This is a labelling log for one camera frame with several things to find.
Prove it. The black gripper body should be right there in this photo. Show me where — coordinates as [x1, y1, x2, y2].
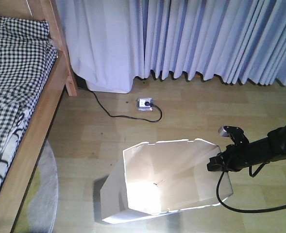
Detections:
[207, 144, 251, 172]

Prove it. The white paper trash bin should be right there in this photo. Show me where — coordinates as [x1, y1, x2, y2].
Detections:
[101, 138, 233, 224]

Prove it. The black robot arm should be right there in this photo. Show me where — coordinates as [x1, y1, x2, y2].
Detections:
[207, 125, 286, 172]

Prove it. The floor power outlet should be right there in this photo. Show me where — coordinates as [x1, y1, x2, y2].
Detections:
[136, 98, 153, 111]

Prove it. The white curtain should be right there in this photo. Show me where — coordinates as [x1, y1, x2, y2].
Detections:
[57, 0, 286, 93]

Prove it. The grey round rug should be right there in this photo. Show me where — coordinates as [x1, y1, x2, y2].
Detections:
[14, 141, 58, 233]

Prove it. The black white checkered bedding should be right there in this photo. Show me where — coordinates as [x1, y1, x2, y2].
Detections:
[0, 16, 58, 189]

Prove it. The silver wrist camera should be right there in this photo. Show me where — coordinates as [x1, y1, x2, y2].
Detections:
[218, 126, 249, 146]

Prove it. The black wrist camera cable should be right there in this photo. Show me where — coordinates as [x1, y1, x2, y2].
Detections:
[216, 161, 286, 214]

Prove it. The black power cord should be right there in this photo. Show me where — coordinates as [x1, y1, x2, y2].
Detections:
[84, 88, 163, 123]

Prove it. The wooden bed frame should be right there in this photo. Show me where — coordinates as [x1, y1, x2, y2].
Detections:
[0, 0, 77, 233]

